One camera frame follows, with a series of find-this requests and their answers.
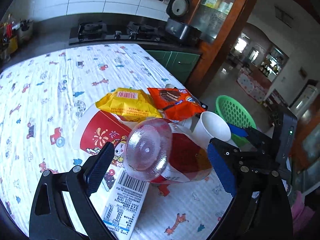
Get green cupboard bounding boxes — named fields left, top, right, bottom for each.
left=146, top=50, right=202, bottom=85

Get utensil holders on counter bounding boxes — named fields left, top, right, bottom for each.
left=19, top=19, right=34, bottom=42

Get yellow bag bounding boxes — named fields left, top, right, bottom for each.
left=7, top=36, right=18, bottom=54

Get red cartoon paper cup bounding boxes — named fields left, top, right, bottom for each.
left=73, top=105, right=133, bottom=167

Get black gas stove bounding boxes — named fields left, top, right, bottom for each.
left=69, top=21, right=167, bottom=46

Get white refrigerator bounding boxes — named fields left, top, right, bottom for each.
left=291, top=85, right=318, bottom=117

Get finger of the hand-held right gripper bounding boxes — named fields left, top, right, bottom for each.
left=212, top=137, right=278, bottom=172
left=227, top=123, right=275, bottom=155

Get yellow snack packet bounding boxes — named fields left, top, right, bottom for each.
left=95, top=87, right=163, bottom=123

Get wooden glass-door cabinet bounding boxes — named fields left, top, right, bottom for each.
left=185, top=0, right=263, bottom=95

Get clear plastic bottle red label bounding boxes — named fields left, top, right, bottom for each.
left=125, top=118, right=213, bottom=183

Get dark rice cooker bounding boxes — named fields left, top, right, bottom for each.
left=165, top=0, right=202, bottom=46

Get green plastic basket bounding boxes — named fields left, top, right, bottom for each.
left=215, top=95, right=257, bottom=145

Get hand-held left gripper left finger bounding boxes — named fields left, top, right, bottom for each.
left=29, top=142, right=115, bottom=240

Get white barcode carton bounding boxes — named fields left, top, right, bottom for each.
left=101, top=167, right=150, bottom=239

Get cartoon printed tablecloth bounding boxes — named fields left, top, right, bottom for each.
left=0, top=44, right=234, bottom=240

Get white polka-dot box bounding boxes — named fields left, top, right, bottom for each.
left=237, top=71, right=267, bottom=102

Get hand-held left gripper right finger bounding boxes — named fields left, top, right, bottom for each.
left=207, top=139, right=293, bottom=240

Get white paper cup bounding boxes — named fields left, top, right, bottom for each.
left=191, top=111, right=232, bottom=150

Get orange snack packet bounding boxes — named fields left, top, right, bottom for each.
left=147, top=87, right=208, bottom=121

